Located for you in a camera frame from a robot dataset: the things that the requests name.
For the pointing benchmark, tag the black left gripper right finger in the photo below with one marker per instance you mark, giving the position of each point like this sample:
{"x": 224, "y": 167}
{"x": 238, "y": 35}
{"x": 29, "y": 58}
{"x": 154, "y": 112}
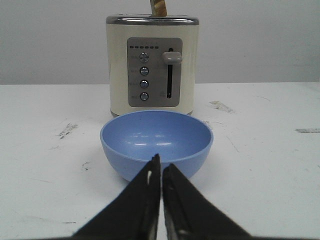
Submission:
{"x": 189, "y": 214}

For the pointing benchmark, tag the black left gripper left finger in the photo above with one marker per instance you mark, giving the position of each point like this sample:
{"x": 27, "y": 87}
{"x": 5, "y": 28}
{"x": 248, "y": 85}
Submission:
{"x": 135, "y": 212}

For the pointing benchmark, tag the blue plastic bowl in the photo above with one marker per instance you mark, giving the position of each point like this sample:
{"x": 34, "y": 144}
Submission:
{"x": 131, "y": 140}

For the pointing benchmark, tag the cream two-slot toaster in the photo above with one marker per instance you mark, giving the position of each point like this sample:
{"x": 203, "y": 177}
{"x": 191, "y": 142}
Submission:
{"x": 151, "y": 62}

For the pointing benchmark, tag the toast slice in toaster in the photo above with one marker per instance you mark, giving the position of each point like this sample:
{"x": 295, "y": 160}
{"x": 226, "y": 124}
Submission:
{"x": 158, "y": 8}

